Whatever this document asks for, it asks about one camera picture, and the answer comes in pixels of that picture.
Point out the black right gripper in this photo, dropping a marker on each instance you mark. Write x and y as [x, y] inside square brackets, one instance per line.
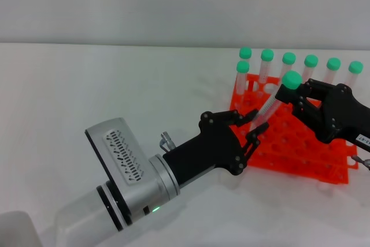
[344, 117]

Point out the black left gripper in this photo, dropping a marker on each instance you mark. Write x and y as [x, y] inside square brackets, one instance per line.
[211, 148]

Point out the clear test tube green cap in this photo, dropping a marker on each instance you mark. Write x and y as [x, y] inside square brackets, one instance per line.
[292, 80]
[333, 64]
[355, 67]
[245, 52]
[267, 55]
[242, 67]
[288, 58]
[311, 61]

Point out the orange test tube rack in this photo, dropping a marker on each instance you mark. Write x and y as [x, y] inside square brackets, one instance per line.
[289, 154]

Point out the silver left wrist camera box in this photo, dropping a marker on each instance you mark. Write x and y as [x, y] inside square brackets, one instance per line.
[121, 151]

